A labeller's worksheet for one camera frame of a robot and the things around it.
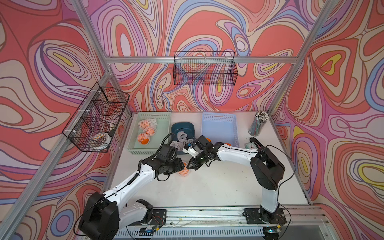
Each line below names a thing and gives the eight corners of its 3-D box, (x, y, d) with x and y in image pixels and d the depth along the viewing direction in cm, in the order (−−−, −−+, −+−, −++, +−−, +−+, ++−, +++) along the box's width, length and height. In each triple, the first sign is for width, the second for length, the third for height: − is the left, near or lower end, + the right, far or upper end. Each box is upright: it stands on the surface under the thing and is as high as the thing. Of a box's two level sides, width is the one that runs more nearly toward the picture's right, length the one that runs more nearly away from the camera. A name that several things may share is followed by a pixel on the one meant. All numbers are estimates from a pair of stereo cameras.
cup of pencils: (249, 136, 106) (257, 119, 93) (247, 127, 111) (254, 111, 98) (260, 136, 106) (270, 119, 93) (257, 127, 111) (266, 111, 98)
